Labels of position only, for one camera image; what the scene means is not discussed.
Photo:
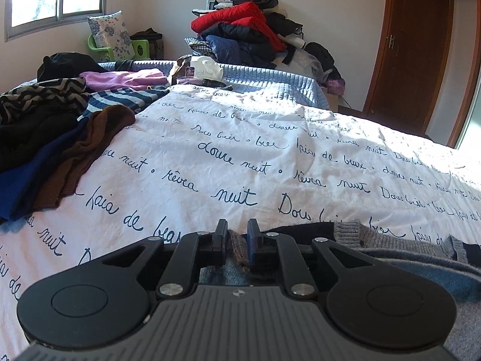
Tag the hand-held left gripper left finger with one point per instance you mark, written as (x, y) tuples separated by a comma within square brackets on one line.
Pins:
[(221, 241)]

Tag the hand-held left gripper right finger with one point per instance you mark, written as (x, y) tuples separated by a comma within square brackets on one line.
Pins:
[(254, 242)]

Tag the grey sweater with navy sleeves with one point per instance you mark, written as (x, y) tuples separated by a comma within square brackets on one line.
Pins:
[(413, 270)]

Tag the white script-printed duvet cover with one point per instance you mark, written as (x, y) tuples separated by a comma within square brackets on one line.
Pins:
[(244, 150)]

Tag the brown knit garment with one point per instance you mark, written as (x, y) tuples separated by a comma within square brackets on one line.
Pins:
[(88, 146)]

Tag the blue quilted bedspread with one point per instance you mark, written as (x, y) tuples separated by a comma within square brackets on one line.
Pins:
[(270, 79)]

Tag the white plastic bag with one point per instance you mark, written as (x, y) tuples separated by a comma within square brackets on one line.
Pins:
[(204, 69)]

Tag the blue white striped garment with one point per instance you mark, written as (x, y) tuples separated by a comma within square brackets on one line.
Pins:
[(120, 99)]

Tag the purple bag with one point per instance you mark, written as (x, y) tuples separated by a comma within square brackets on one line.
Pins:
[(335, 84)]

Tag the translucent plastic bag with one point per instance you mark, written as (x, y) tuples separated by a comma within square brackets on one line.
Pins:
[(300, 62)]

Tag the navy puffer jacket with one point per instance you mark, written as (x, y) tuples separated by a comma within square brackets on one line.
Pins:
[(233, 50)]

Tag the purple garment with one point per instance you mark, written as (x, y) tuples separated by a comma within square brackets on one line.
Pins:
[(120, 79)]

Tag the checkered garment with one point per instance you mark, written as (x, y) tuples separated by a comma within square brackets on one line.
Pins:
[(197, 47)]

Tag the black clothing heap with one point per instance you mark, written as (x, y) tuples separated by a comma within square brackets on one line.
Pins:
[(323, 58)]

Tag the dark bag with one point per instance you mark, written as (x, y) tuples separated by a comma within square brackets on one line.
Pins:
[(152, 43)]

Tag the green plastic chair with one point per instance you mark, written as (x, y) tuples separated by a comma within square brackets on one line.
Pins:
[(142, 47)]

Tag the black puffer jacket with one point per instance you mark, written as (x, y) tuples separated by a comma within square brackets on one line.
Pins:
[(240, 32)]

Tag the black knit garment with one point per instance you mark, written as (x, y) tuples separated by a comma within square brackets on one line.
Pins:
[(30, 135)]

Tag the black and white clothing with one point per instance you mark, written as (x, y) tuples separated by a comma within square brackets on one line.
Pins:
[(283, 24)]

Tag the red jacket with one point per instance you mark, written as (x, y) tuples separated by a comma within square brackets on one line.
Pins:
[(240, 18)]

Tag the zigzag striped garment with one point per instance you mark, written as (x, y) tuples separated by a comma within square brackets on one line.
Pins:
[(41, 96)]

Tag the floral pillow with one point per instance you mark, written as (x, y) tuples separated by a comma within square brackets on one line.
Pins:
[(111, 35)]

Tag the brown wooden door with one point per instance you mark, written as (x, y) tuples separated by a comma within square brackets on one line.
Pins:
[(409, 45)]

